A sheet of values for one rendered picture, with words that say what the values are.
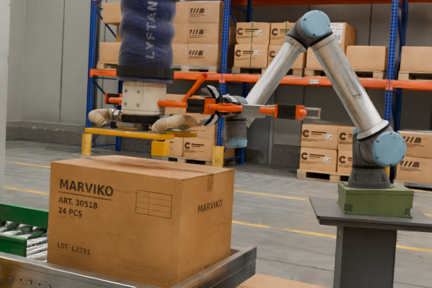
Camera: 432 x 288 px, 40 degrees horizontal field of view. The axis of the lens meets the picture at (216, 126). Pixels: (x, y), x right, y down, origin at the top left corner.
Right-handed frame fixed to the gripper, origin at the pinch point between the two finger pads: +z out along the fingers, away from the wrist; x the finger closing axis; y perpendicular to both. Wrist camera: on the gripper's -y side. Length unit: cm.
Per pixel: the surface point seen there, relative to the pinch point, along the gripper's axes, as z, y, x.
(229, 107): 3.0, -10.3, 0.0
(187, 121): -1.9, 8.9, -6.5
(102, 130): 14.3, 36.4, -11.2
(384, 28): -838, 80, 133
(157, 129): 11.3, 14.4, -9.5
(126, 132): 14.2, 25.5, -11.2
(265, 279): -13, -23, -65
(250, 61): -703, 267, 63
